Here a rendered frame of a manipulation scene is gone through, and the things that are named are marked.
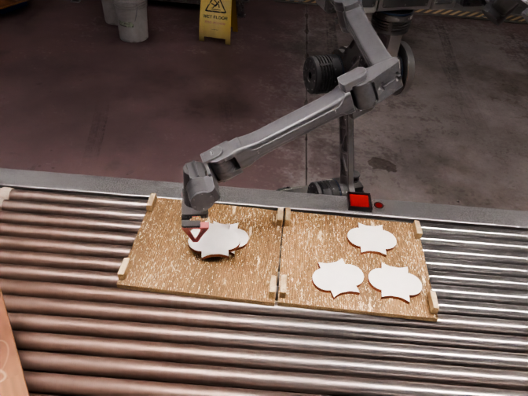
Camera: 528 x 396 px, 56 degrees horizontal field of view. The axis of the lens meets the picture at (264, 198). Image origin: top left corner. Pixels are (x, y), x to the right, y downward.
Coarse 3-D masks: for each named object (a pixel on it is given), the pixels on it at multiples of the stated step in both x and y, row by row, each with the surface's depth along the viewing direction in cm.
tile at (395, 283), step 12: (384, 264) 137; (372, 276) 134; (384, 276) 134; (396, 276) 134; (408, 276) 135; (384, 288) 131; (396, 288) 131; (408, 288) 131; (420, 288) 132; (408, 300) 128
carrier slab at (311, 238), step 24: (312, 216) 152; (336, 216) 153; (288, 240) 144; (312, 240) 144; (336, 240) 145; (408, 240) 147; (288, 264) 137; (312, 264) 137; (360, 264) 138; (408, 264) 140; (288, 288) 130; (312, 288) 131; (360, 288) 132; (360, 312) 127; (384, 312) 127; (408, 312) 127
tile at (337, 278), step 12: (324, 264) 136; (336, 264) 136; (348, 264) 137; (324, 276) 133; (336, 276) 133; (348, 276) 133; (360, 276) 134; (324, 288) 130; (336, 288) 130; (348, 288) 130
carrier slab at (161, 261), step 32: (160, 224) 145; (256, 224) 148; (128, 256) 135; (160, 256) 136; (192, 256) 137; (256, 256) 138; (128, 288) 129; (160, 288) 128; (192, 288) 128; (224, 288) 129; (256, 288) 130
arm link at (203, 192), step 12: (204, 156) 118; (216, 156) 117; (192, 180) 116; (204, 180) 116; (216, 180) 121; (228, 180) 123; (192, 192) 113; (204, 192) 113; (216, 192) 114; (192, 204) 114; (204, 204) 115
